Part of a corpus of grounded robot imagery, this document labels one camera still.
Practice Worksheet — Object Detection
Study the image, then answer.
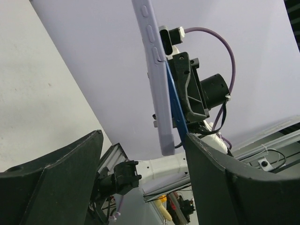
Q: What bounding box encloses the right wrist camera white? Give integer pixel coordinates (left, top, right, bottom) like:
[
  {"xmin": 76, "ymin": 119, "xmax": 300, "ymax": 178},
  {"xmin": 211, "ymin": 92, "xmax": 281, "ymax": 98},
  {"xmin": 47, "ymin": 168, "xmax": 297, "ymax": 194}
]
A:
[{"xmin": 159, "ymin": 26, "xmax": 185, "ymax": 56}]

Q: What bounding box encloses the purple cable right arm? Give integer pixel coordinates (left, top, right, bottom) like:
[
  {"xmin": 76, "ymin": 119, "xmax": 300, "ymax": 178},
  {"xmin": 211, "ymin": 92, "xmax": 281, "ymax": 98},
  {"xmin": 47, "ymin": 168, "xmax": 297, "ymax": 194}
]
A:
[{"xmin": 184, "ymin": 27, "xmax": 236, "ymax": 150}]

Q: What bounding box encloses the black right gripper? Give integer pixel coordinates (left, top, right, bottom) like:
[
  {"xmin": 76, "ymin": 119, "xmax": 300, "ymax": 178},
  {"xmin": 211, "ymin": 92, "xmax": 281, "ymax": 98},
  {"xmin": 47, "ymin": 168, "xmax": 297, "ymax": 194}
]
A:
[{"xmin": 172, "ymin": 52, "xmax": 209, "ymax": 128}]

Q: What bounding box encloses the aluminium frame rail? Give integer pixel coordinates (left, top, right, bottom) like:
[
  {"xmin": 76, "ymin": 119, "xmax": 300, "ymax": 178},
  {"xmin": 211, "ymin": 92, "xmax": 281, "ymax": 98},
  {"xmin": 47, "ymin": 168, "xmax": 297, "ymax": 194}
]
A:
[{"xmin": 98, "ymin": 130, "xmax": 300, "ymax": 197}]

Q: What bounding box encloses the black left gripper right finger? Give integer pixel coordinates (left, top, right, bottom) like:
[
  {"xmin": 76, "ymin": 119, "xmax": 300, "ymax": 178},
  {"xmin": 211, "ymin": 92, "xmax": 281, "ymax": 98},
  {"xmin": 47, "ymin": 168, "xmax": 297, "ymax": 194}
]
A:
[{"xmin": 185, "ymin": 133, "xmax": 300, "ymax": 225}]

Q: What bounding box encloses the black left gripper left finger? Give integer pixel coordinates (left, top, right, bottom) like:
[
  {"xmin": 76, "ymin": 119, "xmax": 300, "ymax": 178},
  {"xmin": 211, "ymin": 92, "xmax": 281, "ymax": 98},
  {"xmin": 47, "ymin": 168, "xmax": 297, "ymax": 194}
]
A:
[{"xmin": 0, "ymin": 130, "xmax": 104, "ymax": 225}]

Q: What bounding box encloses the lilac phone case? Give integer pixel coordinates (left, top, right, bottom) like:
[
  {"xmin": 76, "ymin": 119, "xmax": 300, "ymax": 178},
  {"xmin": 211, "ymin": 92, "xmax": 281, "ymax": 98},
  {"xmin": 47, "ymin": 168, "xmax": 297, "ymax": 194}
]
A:
[{"xmin": 132, "ymin": 0, "xmax": 175, "ymax": 156}]

